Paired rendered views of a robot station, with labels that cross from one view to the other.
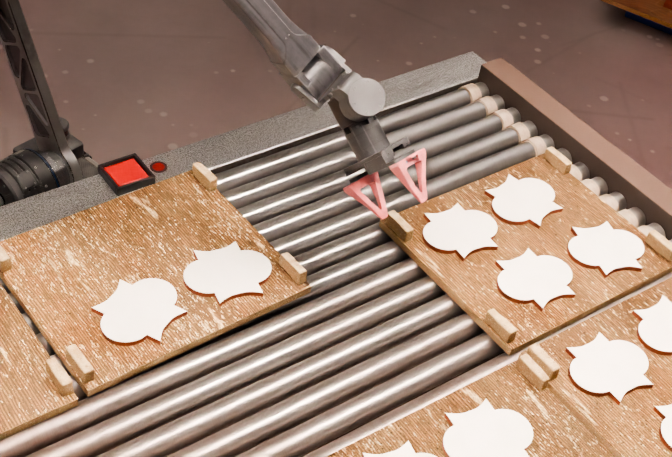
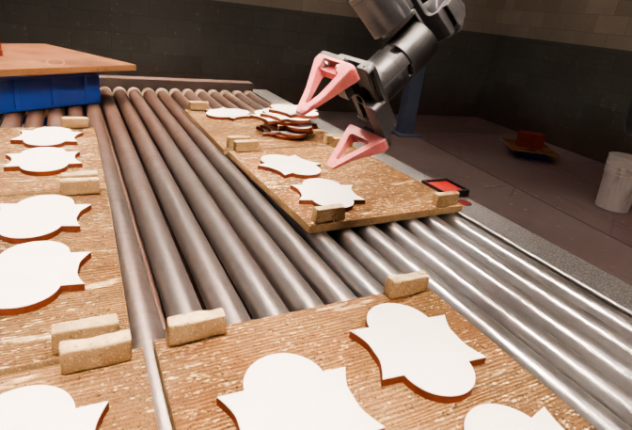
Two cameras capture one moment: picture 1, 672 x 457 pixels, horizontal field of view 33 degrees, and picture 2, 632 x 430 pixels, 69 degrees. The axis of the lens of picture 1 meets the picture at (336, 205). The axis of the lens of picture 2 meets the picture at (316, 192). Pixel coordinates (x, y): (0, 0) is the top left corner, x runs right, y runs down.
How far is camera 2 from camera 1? 1.90 m
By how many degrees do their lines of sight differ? 85
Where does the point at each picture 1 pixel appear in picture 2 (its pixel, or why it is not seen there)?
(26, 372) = not seen: hidden behind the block
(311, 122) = (606, 287)
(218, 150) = (505, 228)
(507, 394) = (79, 312)
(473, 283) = (301, 336)
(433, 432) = (78, 247)
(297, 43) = not seen: outside the picture
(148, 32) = not seen: outside the picture
